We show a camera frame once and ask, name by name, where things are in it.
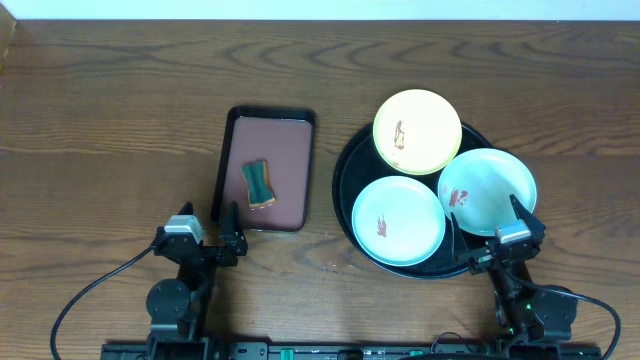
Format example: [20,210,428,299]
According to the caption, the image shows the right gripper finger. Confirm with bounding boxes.
[509,194,546,234]
[450,212,468,254]

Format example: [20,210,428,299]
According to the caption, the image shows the light blue plate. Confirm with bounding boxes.
[351,176,446,267]
[437,148,538,236]

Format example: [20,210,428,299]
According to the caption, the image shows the green yellow sponge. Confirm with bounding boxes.
[241,160,277,209]

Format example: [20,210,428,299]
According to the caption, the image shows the light blue plate front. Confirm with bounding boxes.
[351,176,446,267]

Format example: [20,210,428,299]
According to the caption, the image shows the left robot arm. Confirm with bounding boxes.
[146,202,248,342]

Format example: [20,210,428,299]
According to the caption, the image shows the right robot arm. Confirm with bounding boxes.
[451,195,577,344]

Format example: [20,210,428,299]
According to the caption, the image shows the black rectangular water tray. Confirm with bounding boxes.
[210,105,315,232]

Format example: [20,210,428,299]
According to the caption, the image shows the yellow dirty plate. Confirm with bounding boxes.
[373,89,462,175]

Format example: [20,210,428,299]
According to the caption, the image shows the round black serving tray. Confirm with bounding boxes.
[332,124,468,280]

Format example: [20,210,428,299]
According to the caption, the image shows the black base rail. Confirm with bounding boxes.
[100,342,601,360]

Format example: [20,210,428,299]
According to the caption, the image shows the left black cable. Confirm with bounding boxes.
[49,244,157,360]

